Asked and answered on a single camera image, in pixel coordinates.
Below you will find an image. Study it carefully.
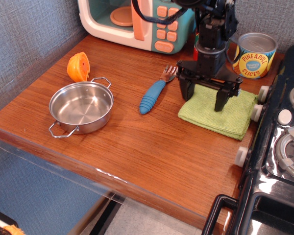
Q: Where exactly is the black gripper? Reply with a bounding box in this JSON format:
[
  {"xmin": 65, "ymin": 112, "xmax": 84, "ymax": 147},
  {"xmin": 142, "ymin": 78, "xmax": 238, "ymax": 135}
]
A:
[{"xmin": 177, "ymin": 46, "xmax": 243, "ymax": 112}]

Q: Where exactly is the green cloth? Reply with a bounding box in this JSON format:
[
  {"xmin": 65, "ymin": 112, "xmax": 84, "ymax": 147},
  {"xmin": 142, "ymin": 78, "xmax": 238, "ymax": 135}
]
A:
[{"xmin": 178, "ymin": 85, "xmax": 257, "ymax": 141}]

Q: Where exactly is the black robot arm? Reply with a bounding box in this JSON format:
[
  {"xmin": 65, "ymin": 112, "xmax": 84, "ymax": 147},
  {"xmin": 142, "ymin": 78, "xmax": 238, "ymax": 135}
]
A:
[{"xmin": 177, "ymin": 0, "xmax": 243, "ymax": 112}]

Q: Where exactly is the stainless steel pot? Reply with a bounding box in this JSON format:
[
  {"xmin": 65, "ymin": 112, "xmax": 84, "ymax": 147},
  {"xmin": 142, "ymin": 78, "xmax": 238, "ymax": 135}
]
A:
[{"xmin": 49, "ymin": 77, "xmax": 114, "ymax": 139}]

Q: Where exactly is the tomato sauce can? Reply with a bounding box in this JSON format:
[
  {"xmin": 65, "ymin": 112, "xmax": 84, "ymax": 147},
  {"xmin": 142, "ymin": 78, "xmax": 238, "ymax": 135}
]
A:
[{"xmin": 193, "ymin": 30, "xmax": 199, "ymax": 61}]

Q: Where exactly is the white stove knob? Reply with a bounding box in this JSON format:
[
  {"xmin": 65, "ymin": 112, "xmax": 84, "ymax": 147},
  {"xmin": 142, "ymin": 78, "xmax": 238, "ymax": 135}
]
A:
[
  {"xmin": 250, "ymin": 104, "xmax": 263, "ymax": 122},
  {"xmin": 234, "ymin": 146, "xmax": 249, "ymax": 167},
  {"xmin": 258, "ymin": 86, "xmax": 270, "ymax": 103}
]

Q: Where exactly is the pineapple slices can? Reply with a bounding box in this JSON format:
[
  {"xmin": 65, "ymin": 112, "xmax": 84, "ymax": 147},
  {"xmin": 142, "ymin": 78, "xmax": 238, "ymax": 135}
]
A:
[{"xmin": 232, "ymin": 32, "xmax": 278, "ymax": 79}]

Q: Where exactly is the teal toy microwave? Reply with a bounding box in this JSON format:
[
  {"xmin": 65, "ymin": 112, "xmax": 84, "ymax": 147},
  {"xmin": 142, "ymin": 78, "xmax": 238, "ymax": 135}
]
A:
[{"xmin": 77, "ymin": 0, "xmax": 196, "ymax": 54}]

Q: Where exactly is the black toy stove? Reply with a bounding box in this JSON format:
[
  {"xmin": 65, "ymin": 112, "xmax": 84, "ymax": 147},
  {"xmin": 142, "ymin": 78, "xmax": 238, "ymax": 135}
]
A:
[{"xmin": 202, "ymin": 45, "xmax": 294, "ymax": 235}]

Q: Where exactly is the orange half toy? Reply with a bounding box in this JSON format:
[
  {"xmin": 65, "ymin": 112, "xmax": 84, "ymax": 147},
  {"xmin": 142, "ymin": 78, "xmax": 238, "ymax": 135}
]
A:
[{"xmin": 67, "ymin": 52, "xmax": 90, "ymax": 82}]

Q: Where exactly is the orange plush toy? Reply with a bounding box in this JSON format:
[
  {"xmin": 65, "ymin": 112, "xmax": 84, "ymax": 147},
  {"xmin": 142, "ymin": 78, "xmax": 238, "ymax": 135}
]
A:
[{"xmin": 3, "ymin": 225, "xmax": 25, "ymax": 235}]

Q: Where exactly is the blue handled fork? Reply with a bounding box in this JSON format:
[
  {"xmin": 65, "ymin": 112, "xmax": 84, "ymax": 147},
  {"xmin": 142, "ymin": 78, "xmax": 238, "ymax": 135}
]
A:
[{"xmin": 139, "ymin": 65, "xmax": 178, "ymax": 115}]

